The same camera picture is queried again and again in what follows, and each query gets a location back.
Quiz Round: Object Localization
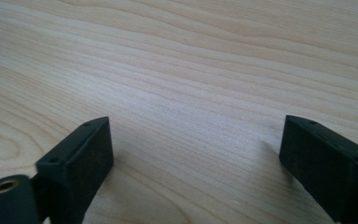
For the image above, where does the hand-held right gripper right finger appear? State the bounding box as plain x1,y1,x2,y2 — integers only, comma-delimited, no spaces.
278,114,358,224

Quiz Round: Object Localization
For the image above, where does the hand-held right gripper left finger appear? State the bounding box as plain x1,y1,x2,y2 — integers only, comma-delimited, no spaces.
32,116,115,224

